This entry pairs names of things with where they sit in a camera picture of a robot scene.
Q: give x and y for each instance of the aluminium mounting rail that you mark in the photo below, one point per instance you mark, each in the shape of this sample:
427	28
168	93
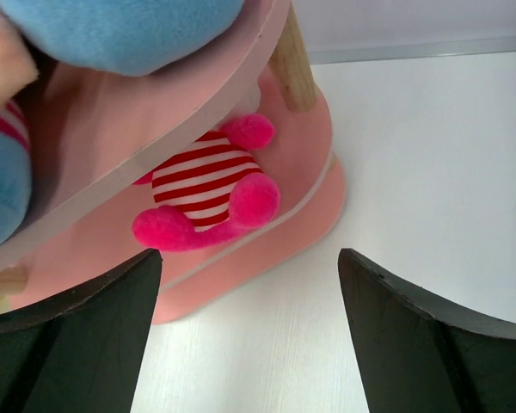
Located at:
415	51

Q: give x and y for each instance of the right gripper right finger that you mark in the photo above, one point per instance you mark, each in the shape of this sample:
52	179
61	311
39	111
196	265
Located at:
420	352

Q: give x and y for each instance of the pink three-tier shelf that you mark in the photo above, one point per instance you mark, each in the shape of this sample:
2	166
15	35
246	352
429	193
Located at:
95	134

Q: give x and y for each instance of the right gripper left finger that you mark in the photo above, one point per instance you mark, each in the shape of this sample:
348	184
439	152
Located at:
81	350

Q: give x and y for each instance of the white pink plush glasses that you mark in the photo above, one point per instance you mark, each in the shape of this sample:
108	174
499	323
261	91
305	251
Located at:
211	192

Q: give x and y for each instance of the small boy plush doll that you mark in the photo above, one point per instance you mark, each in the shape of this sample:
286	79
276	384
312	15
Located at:
15	169

